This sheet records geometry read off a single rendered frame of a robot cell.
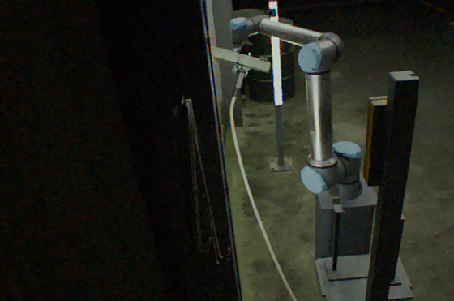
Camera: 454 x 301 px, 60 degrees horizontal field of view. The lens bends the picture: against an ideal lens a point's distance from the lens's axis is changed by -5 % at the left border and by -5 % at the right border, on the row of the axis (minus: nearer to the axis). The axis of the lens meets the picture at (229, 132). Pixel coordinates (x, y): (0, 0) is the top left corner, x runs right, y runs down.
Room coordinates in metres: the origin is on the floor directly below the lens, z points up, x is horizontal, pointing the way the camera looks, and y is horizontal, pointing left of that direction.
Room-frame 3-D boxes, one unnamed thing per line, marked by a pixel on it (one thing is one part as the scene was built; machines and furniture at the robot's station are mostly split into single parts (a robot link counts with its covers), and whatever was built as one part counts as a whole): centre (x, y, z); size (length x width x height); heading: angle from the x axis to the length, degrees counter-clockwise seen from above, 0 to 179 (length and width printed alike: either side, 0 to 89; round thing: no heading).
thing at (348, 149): (1.75, -0.58, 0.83); 0.17 x 0.15 x 0.18; 122
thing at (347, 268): (1.05, -0.44, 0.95); 0.26 x 0.15 x 0.32; 86
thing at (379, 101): (0.94, -0.44, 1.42); 0.12 x 0.06 x 0.26; 86
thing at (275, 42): (3.00, -0.42, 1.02); 0.06 x 0.02 x 0.83; 86
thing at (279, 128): (3.03, -0.42, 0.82); 0.05 x 0.05 x 1.64; 86
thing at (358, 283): (1.03, -0.44, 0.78); 0.31 x 0.23 x 0.01; 86
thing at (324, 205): (1.76, -0.59, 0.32); 0.31 x 0.31 x 0.64; 86
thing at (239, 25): (2.19, -0.12, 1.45); 0.12 x 0.09 x 0.12; 122
